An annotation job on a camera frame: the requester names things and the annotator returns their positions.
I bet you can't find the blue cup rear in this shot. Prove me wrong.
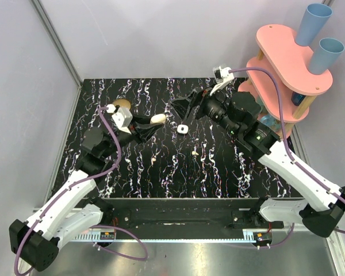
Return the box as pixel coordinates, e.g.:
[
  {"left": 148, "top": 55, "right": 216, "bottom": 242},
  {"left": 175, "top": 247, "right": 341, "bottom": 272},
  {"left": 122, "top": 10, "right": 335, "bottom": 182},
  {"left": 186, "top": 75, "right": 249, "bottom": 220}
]
[{"left": 295, "top": 3, "right": 333, "bottom": 47}]

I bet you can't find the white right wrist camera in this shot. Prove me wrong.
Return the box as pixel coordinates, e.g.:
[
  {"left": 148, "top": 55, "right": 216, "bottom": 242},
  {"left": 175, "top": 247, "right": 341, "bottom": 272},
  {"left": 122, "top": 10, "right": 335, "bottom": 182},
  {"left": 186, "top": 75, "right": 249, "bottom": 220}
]
[{"left": 209, "top": 66, "right": 235, "bottom": 96}]

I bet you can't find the aluminium frame rail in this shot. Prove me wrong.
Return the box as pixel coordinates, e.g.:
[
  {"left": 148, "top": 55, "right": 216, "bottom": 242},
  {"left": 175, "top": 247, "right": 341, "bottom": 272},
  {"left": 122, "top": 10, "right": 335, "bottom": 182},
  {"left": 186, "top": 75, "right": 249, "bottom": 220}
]
[{"left": 29, "top": 0, "right": 83, "bottom": 87}]

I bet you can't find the cream earbud charging case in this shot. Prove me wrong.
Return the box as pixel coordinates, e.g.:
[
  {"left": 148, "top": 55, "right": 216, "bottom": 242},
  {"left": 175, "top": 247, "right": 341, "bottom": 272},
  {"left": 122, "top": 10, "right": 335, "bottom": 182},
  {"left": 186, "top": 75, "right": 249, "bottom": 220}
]
[{"left": 150, "top": 113, "right": 166, "bottom": 124}]

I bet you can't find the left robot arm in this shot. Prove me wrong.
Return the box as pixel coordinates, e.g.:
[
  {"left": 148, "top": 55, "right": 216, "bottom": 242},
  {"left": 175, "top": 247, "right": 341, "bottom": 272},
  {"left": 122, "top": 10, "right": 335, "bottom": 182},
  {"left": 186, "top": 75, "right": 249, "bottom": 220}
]
[{"left": 9, "top": 114, "right": 166, "bottom": 275}]

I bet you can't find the blue patterned mug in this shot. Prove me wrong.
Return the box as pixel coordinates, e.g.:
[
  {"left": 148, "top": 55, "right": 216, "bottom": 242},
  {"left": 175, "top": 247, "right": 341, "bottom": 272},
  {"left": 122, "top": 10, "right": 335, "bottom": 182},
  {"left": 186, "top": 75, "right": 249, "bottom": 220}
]
[{"left": 259, "top": 114, "right": 282, "bottom": 132}]

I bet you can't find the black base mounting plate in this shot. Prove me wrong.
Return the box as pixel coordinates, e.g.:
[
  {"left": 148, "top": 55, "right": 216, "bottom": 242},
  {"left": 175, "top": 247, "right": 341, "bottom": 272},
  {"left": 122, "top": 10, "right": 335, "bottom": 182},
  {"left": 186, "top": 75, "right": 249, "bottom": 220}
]
[{"left": 101, "top": 198, "right": 284, "bottom": 242}]

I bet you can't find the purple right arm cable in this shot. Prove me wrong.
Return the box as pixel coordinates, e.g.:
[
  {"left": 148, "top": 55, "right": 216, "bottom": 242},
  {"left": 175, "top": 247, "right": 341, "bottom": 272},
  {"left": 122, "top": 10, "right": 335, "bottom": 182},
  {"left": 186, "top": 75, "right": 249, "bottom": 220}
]
[{"left": 229, "top": 67, "right": 345, "bottom": 250}]

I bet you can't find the gold patterned ceramic bowl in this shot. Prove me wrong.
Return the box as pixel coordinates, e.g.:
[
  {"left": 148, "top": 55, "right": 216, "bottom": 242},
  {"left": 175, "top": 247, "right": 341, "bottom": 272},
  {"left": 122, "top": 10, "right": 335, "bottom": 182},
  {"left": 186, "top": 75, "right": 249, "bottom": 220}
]
[{"left": 112, "top": 98, "right": 131, "bottom": 110}]

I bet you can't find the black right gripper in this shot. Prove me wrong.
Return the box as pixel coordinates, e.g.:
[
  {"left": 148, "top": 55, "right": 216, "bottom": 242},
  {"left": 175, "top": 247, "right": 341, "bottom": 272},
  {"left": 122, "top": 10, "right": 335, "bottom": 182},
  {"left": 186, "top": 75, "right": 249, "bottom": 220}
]
[{"left": 168, "top": 80, "right": 240, "bottom": 136}]

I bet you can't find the blue cup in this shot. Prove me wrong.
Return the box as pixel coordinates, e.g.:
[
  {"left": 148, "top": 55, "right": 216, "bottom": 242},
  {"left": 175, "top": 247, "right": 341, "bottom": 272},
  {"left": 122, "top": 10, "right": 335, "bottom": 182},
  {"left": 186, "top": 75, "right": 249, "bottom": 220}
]
[
  {"left": 308, "top": 37, "right": 345, "bottom": 75},
  {"left": 295, "top": 3, "right": 333, "bottom": 47}
]

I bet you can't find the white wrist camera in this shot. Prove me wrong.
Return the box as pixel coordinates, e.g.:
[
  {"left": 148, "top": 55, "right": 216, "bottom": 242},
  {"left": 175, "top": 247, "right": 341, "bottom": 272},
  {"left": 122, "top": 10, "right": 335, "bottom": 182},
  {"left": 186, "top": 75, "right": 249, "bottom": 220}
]
[
  {"left": 209, "top": 66, "right": 235, "bottom": 96},
  {"left": 112, "top": 107, "right": 133, "bottom": 134}
]

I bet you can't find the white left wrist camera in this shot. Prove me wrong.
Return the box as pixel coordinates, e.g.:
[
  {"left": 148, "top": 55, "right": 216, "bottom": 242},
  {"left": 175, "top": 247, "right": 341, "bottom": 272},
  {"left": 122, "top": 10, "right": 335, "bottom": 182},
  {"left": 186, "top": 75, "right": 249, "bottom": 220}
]
[{"left": 112, "top": 107, "right": 133, "bottom": 134}]

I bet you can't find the white earbud charging case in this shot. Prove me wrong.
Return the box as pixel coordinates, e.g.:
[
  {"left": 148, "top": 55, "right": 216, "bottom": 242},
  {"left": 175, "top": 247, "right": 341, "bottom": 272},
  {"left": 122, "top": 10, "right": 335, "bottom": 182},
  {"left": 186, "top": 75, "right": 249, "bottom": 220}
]
[{"left": 177, "top": 124, "right": 189, "bottom": 135}]

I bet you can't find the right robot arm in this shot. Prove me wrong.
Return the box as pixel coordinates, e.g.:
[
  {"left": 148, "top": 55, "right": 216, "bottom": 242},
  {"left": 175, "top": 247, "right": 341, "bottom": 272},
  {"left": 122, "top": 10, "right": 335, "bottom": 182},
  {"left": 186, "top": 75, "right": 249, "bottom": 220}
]
[{"left": 171, "top": 90, "right": 345, "bottom": 237}]

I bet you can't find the dark blue object on shelf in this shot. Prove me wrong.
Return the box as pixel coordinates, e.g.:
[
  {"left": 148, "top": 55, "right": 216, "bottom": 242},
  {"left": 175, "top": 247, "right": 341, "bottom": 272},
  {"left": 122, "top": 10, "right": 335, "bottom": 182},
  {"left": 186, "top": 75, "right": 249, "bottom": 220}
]
[{"left": 291, "top": 92, "right": 305, "bottom": 106}]

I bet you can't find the blue cup front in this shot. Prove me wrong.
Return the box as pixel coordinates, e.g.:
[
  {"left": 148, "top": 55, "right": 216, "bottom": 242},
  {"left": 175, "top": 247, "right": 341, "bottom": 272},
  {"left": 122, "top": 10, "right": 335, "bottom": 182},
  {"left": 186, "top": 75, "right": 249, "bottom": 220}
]
[{"left": 308, "top": 37, "right": 345, "bottom": 75}]

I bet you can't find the pink three-tier shelf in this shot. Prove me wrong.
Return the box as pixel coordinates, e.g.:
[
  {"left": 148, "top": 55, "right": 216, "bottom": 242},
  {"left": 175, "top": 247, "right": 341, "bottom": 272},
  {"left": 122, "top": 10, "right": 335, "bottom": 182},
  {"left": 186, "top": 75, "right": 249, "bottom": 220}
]
[{"left": 247, "top": 24, "right": 333, "bottom": 137}]

